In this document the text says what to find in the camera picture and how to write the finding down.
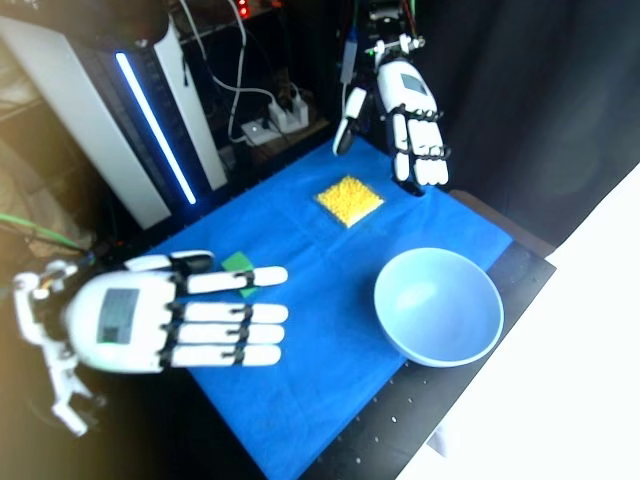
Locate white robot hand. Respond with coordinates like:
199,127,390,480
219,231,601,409
63,251,290,375
332,58,451,197

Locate yellow studded square pad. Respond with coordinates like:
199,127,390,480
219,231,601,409
314,174,386,229

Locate green block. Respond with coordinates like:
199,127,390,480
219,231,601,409
220,251,261,300

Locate white power strip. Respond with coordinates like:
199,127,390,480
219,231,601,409
267,89,311,134

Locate dark curtain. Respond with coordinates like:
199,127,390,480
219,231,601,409
414,0,640,246

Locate white power adapter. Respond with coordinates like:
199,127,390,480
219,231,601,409
241,118,281,147

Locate blue cloth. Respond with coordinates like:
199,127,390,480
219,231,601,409
144,137,516,480

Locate light blue bowl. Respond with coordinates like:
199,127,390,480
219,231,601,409
373,247,505,370

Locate white tower with blue light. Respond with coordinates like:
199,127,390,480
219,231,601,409
0,14,229,231

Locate white dongle on cable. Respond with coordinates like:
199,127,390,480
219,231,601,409
341,39,359,87

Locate green cable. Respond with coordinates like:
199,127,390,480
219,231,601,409
0,212,84,251

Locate white cable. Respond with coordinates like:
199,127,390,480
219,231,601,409
224,0,249,144
177,0,276,99

